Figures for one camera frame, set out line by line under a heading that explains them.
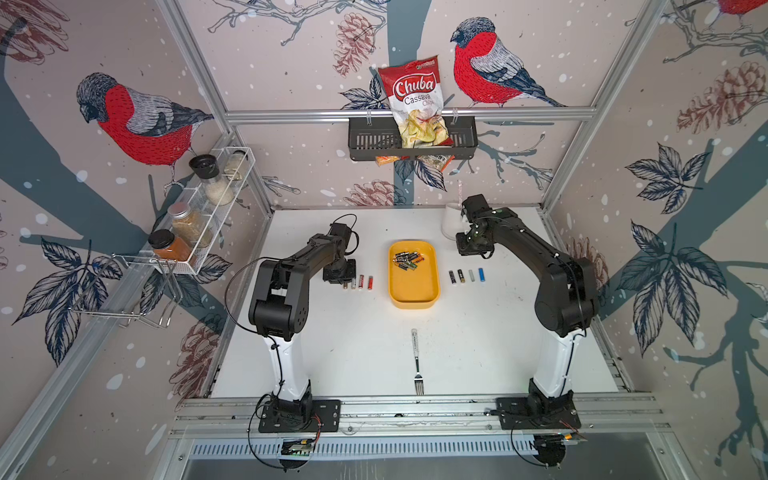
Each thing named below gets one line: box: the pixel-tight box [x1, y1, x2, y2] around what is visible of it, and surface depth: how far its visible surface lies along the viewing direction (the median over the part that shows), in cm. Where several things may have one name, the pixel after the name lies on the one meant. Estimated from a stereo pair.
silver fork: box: [411, 328, 424, 395], surface depth 81 cm
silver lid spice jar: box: [168, 202, 211, 249], surface depth 66 cm
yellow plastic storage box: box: [388, 240, 440, 310], surface depth 103 cm
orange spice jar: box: [148, 229, 191, 262], surface depth 62 cm
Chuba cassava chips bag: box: [378, 55, 454, 148], surface depth 85 cm
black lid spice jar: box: [188, 154, 234, 207], surface depth 76 cm
